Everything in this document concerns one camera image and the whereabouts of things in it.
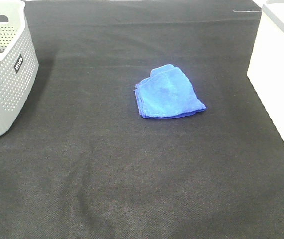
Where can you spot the blue microfiber towel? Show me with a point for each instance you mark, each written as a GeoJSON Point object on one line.
{"type": "Point", "coordinates": [167, 93]}

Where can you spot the white plastic box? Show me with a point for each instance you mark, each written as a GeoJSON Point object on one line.
{"type": "Point", "coordinates": [266, 67]}

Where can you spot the grey perforated plastic basket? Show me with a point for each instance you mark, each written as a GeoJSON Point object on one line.
{"type": "Point", "coordinates": [18, 61]}

